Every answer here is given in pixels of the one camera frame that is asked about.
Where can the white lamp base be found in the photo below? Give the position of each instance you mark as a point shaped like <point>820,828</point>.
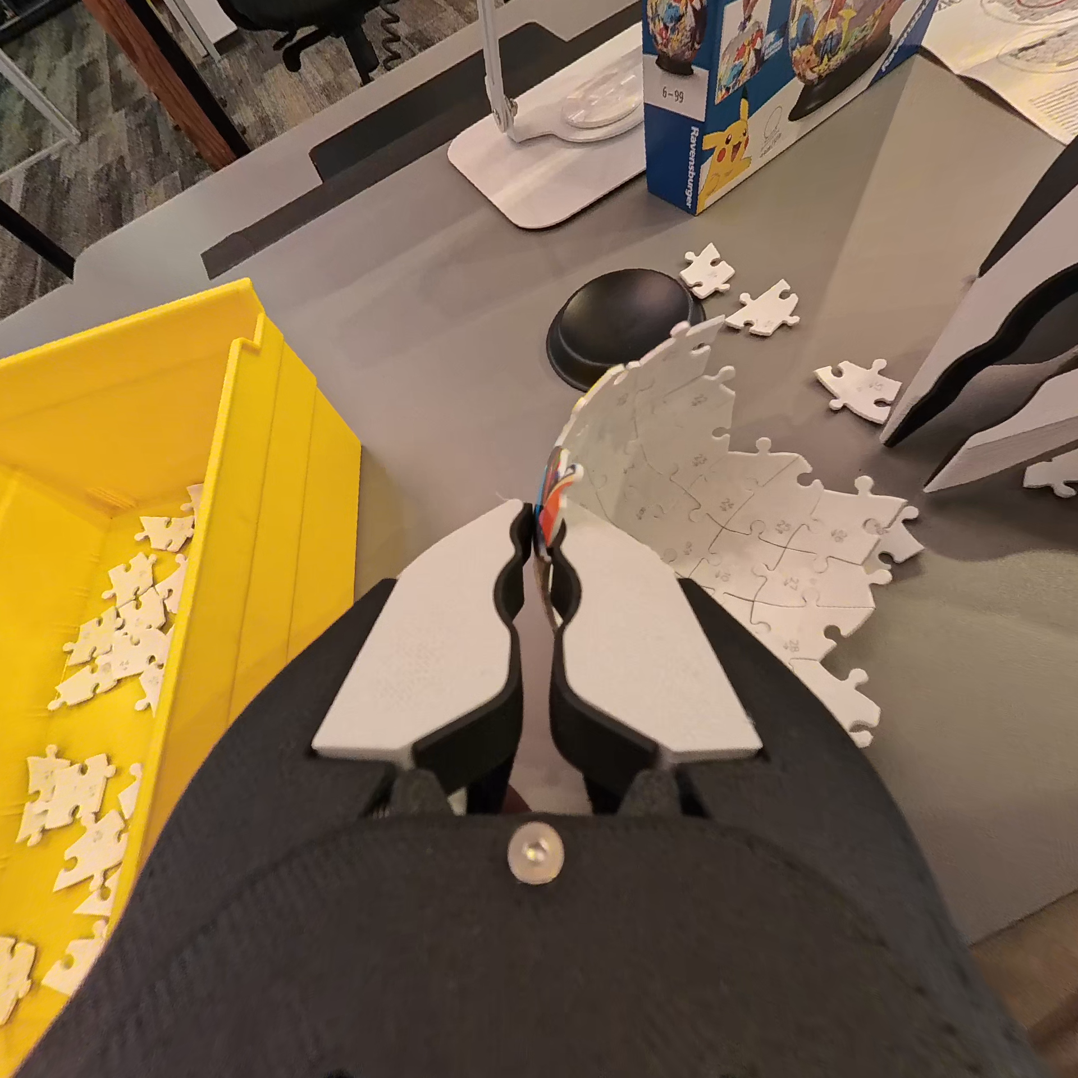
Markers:
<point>539,177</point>

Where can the white instruction sheet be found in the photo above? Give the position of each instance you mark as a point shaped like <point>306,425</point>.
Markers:
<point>1011,76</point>

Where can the black round ball stand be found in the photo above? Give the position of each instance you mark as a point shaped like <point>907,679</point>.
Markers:
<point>623,312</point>

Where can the blue puzzle box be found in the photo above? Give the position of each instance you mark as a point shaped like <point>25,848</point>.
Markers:
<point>674,168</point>

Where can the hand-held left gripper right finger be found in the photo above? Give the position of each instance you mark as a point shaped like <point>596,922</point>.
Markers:
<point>648,665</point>

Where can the single white-backed puzzle piece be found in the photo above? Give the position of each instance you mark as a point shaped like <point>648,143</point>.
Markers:
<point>762,310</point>
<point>859,390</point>
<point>707,271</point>
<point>1053,478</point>

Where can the black office chair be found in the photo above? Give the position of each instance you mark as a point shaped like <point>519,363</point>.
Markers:
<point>320,25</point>

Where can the colourful curved puzzle ball shell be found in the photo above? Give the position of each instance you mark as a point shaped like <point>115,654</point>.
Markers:
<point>758,539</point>

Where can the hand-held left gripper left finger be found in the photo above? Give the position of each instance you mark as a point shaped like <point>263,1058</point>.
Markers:
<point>421,657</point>

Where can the wooden table leg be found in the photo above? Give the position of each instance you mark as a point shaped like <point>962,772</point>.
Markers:
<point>168,84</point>

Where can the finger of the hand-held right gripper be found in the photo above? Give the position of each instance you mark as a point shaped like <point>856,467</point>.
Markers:
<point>1027,421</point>
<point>1011,303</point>

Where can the yellow plastic bin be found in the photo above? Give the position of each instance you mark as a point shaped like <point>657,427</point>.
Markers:
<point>278,505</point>

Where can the pile of loose puzzle pieces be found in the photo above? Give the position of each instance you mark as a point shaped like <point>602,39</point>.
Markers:
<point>126,640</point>

